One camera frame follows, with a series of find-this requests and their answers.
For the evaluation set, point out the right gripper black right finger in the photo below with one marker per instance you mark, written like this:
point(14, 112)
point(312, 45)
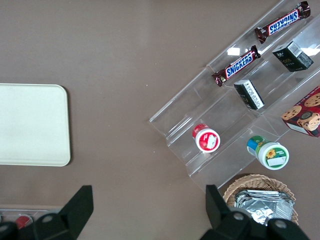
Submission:
point(220, 215)

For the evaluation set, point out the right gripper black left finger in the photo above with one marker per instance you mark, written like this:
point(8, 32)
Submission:
point(75, 212)

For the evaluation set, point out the light wicker basket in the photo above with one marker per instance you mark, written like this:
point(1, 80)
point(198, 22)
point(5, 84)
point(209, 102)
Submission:
point(250, 181)

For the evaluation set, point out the beige rectangular plastic tray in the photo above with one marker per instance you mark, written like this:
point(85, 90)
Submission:
point(32, 125)

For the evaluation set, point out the clear acrylic bottle rack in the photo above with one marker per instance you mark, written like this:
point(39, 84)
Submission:
point(37, 210)

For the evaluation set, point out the silver foil wrapped packs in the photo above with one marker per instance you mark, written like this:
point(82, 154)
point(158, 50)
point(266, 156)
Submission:
point(260, 206)

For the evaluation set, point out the red cola bottle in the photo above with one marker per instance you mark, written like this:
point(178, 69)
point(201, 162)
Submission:
point(23, 221)

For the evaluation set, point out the red lid yogurt cup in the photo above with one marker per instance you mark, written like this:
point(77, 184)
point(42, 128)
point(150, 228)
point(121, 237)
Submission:
point(207, 138)

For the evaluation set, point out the green lid sunflower cup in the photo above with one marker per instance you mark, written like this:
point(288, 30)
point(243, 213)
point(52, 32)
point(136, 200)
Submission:
point(270, 153)

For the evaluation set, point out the clear acrylic stepped display shelf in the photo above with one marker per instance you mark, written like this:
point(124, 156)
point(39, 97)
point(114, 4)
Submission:
point(225, 117)

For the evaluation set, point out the small black carton box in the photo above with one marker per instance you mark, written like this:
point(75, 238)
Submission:
point(250, 95)
point(292, 56)

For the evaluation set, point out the red chocolate chip cookie box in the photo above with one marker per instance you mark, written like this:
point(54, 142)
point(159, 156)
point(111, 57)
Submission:
point(305, 115)

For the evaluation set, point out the Snickers chocolate bar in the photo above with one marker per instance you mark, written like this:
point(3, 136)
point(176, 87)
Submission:
point(237, 66)
point(282, 23)

